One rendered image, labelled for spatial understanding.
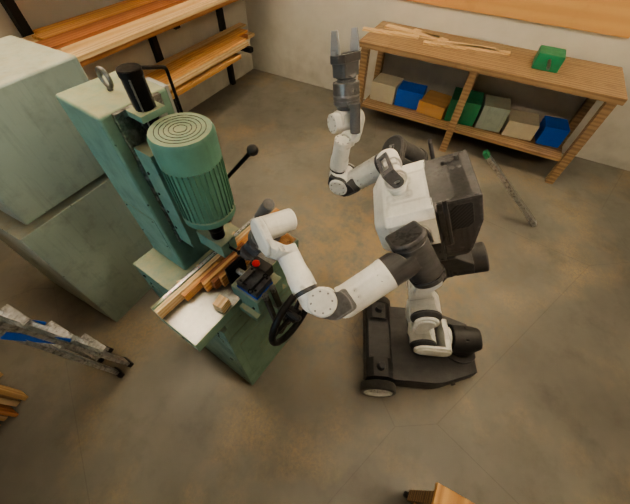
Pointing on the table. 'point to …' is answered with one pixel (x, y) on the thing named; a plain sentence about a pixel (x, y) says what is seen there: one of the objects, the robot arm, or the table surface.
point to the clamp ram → (236, 269)
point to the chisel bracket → (218, 242)
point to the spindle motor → (193, 168)
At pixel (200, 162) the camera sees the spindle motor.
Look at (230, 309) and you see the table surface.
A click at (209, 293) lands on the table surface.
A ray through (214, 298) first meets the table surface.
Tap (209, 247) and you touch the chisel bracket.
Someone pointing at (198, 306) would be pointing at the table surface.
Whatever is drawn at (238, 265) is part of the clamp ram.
